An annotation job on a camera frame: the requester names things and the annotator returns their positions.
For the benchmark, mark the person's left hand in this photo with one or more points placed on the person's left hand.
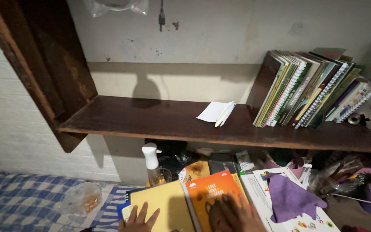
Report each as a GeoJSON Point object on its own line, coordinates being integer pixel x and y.
{"type": "Point", "coordinates": [137, 224]}

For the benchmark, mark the person's right hand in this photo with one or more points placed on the person's right hand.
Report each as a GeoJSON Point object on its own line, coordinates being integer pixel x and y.
{"type": "Point", "coordinates": [237, 219]}

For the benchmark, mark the person's left fingers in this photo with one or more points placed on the person's left fingers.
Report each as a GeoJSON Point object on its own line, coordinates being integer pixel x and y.
{"type": "Point", "coordinates": [142, 212]}

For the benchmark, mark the person's right fingers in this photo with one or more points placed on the person's right fingers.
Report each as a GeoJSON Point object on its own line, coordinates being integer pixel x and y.
{"type": "Point", "coordinates": [233, 203]}

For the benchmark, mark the blue book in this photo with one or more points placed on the blue book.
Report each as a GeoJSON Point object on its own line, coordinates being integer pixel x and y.
{"type": "Point", "coordinates": [122, 211]}

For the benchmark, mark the black spiral notebook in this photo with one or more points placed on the black spiral notebook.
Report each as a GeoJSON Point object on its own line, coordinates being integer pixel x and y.
{"type": "Point", "coordinates": [134, 192]}

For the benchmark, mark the large white picture book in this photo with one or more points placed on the large white picture book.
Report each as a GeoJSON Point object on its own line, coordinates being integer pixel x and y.
{"type": "Point", "coordinates": [256, 196]}

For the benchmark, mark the orange book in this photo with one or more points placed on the orange book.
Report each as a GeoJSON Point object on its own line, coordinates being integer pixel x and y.
{"type": "Point", "coordinates": [209, 196]}

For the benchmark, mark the yellow book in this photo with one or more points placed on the yellow book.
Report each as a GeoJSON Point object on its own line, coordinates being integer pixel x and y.
{"type": "Point", "coordinates": [167, 208]}

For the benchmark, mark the small clear glass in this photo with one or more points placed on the small clear glass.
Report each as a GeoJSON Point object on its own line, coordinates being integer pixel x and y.
{"type": "Point", "coordinates": [163, 176]}

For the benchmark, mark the black pouch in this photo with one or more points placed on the black pouch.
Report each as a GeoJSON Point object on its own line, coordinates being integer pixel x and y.
{"type": "Point", "coordinates": [221, 162]}

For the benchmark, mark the green white packet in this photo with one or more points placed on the green white packet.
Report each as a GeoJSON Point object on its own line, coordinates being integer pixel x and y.
{"type": "Point", "coordinates": [244, 160]}

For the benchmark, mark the round wooden piece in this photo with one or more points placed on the round wooden piece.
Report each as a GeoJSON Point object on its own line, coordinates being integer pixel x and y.
{"type": "Point", "coordinates": [198, 169]}

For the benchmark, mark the white spray bottle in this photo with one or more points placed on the white spray bottle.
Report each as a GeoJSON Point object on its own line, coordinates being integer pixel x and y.
{"type": "Point", "coordinates": [151, 159]}

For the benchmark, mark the purple cloth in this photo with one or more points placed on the purple cloth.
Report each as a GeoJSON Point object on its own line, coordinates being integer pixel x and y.
{"type": "Point", "coordinates": [288, 198]}

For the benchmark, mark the clear bag with snacks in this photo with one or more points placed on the clear bag with snacks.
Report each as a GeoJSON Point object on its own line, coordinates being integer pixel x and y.
{"type": "Point", "coordinates": [81, 198]}

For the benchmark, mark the black plastic bag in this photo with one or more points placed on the black plastic bag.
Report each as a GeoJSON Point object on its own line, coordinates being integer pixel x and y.
{"type": "Point", "coordinates": [172, 153]}

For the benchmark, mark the pink cup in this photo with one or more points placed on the pink cup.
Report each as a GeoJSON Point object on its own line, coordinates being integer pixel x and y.
{"type": "Point", "coordinates": [293, 167]}

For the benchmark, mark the white folded paper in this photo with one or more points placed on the white folded paper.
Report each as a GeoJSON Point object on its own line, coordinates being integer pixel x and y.
{"type": "Point", "coordinates": [213, 112]}

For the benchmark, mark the dark wooden shelf board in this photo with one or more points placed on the dark wooden shelf board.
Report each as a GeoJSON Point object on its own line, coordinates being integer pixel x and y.
{"type": "Point", "coordinates": [159, 119]}

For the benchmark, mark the clear jar of pens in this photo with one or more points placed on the clear jar of pens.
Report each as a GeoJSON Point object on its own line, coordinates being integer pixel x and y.
{"type": "Point", "coordinates": [338, 182]}

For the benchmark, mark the blue checkered bed sheet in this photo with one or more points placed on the blue checkered bed sheet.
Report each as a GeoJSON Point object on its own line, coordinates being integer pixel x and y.
{"type": "Point", "coordinates": [21, 203]}

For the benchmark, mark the row of leaning books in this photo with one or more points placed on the row of leaning books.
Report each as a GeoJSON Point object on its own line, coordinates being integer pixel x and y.
{"type": "Point", "coordinates": [308, 90]}

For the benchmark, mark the silver tape roll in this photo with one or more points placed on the silver tape roll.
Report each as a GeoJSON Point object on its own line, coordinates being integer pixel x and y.
{"type": "Point", "coordinates": [354, 119]}

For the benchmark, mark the black binder clip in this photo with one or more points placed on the black binder clip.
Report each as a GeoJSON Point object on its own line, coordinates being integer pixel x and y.
{"type": "Point", "coordinates": [365, 120]}

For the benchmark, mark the dark wooden side panel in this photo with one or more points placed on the dark wooden side panel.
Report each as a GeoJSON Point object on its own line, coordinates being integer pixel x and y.
{"type": "Point", "coordinates": [43, 58]}

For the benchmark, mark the clear plastic bag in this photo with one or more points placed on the clear plastic bag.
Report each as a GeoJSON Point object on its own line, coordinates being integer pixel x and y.
{"type": "Point", "coordinates": [118, 5]}

